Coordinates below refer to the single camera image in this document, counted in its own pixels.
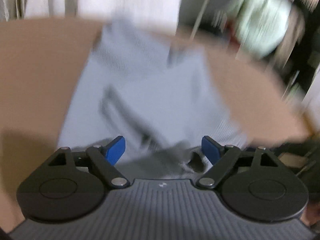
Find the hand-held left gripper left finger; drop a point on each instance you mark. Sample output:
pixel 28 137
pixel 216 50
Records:
pixel 116 150

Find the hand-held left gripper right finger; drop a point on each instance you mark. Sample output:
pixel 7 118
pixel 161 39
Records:
pixel 212 150

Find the grey shirt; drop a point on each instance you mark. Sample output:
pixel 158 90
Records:
pixel 150 92

